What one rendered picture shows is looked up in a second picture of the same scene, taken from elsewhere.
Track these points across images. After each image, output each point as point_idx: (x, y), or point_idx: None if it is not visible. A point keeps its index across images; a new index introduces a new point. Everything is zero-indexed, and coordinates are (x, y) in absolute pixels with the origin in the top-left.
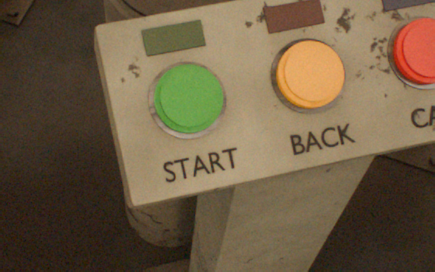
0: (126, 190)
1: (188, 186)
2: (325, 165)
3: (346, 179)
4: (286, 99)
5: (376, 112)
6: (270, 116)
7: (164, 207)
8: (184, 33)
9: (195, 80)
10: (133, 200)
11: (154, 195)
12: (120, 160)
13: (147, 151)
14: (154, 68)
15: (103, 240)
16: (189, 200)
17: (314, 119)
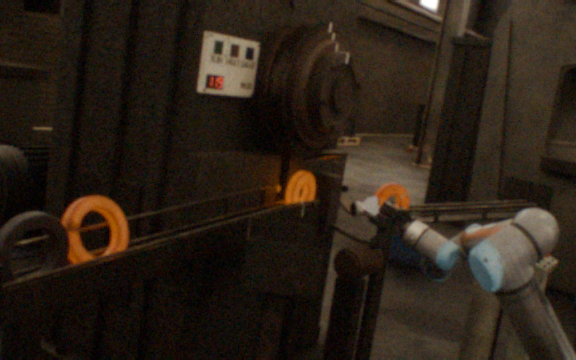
0: (540, 272)
1: (546, 268)
2: (550, 268)
3: (545, 282)
4: (541, 259)
5: (548, 260)
6: (542, 261)
7: (486, 359)
8: None
9: None
10: (544, 270)
11: (545, 269)
12: (537, 268)
13: (539, 265)
14: None
15: None
16: (490, 354)
17: (545, 261)
